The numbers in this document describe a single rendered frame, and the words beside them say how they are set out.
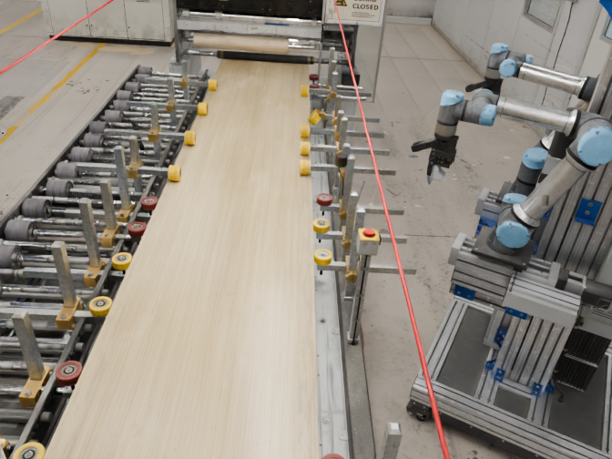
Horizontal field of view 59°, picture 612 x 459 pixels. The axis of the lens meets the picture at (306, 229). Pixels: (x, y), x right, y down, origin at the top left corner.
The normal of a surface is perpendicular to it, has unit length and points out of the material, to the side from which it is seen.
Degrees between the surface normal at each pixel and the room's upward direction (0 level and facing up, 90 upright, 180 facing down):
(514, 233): 97
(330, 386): 0
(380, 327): 0
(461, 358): 0
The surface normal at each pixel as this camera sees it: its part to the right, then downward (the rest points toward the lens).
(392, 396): 0.07, -0.84
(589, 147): -0.29, 0.40
